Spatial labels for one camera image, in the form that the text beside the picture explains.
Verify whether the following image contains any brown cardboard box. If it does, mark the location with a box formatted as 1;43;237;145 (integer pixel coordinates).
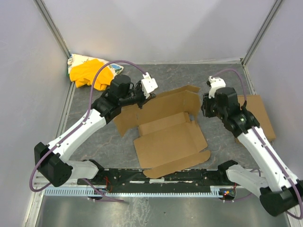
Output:
114;85;211;179

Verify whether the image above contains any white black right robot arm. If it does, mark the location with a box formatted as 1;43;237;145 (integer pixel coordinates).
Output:
201;87;303;217

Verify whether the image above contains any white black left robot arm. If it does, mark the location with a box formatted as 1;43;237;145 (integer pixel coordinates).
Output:
34;73;158;187

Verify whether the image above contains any flat folded cardboard box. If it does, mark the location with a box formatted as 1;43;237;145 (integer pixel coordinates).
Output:
246;95;276;142

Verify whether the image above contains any yellow cloth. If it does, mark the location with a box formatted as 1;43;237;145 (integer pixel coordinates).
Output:
69;59;116;91

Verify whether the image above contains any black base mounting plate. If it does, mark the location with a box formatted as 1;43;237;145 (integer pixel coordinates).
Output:
89;168;235;192

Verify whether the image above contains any white patterned cloth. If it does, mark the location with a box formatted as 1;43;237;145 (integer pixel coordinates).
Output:
68;54;124;75

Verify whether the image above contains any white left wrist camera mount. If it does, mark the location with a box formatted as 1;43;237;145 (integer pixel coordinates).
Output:
141;72;158;99

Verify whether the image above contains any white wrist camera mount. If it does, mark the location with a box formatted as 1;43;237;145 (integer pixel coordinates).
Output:
208;76;226;98
141;72;158;99

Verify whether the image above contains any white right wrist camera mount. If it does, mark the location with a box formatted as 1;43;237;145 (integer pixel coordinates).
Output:
208;76;226;98

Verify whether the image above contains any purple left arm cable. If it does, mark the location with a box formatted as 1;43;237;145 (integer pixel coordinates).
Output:
28;60;148;203

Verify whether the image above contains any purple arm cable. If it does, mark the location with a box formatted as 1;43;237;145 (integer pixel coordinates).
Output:
28;60;148;203
211;68;303;219

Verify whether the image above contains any light blue cable duct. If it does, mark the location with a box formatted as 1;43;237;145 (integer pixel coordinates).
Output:
44;184;223;198

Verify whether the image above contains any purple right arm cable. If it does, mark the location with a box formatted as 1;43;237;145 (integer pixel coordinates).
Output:
211;68;303;219

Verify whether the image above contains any right aluminium frame post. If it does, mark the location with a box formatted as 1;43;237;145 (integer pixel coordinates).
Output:
241;0;284;66

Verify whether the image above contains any aluminium frame post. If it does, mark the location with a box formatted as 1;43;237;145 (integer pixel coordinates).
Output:
241;0;284;66
33;0;71;59

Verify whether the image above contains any aluminium front rail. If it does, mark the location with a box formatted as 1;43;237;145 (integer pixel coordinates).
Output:
33;172;95;188

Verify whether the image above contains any left aluminium frame post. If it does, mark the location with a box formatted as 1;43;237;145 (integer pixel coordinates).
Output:
33;0;71;59

